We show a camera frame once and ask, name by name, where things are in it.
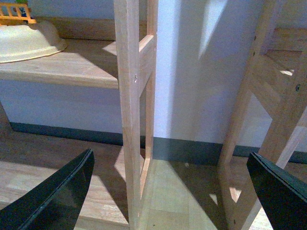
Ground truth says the orange toy fence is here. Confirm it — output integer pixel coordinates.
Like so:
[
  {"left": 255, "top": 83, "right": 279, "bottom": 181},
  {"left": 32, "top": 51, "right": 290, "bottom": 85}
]
[{"left": 0, "top": 0, "right": 36, "bottom": 26}]

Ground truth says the cream plastic bowl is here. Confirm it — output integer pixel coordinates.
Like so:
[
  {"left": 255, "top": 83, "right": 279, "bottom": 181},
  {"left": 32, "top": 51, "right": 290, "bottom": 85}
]
[{"left": 0, "top": 21, "right": 67, "bottom": 63}]

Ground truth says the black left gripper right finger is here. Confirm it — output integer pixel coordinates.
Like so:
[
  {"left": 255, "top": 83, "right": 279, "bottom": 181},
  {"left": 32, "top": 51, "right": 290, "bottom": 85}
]
[{"left": 247, "top": 152, "right": 307, "bottom": 230}]

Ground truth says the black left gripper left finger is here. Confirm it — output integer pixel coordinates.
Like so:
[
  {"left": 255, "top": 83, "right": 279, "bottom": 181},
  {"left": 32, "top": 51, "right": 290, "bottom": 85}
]
[{"left": 0, "top": 149, "right": 94, "bottom": 230}]

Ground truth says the wooden shelf unit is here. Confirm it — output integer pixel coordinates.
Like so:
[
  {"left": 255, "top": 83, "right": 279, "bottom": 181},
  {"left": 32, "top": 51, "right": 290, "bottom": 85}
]
[
  {"left": 0, "top": 0, "right": 158, "bottom": 230},
  {"left": 218, "top": 0, "right": 307, "bottom": 230}
]

